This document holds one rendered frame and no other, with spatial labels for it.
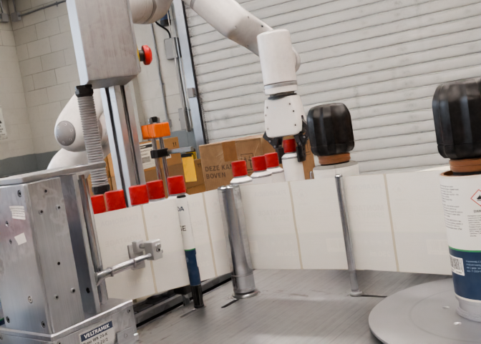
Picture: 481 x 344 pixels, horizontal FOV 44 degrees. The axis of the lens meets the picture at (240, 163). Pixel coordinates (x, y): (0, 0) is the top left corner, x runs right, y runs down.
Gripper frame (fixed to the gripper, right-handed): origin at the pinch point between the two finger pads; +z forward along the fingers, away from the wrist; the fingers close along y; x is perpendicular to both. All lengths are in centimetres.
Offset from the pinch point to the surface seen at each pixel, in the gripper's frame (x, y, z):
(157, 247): -67, 15, 6
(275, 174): -10.7, 1.6, 3.2
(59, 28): 345, -516, -157
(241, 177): -23.7, 1.1, 1.9
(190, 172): -37.6, -1.2, -1.8
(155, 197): -50, 0, 1
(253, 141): 14.2, -20.9, -4.2
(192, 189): 294, -297, 46
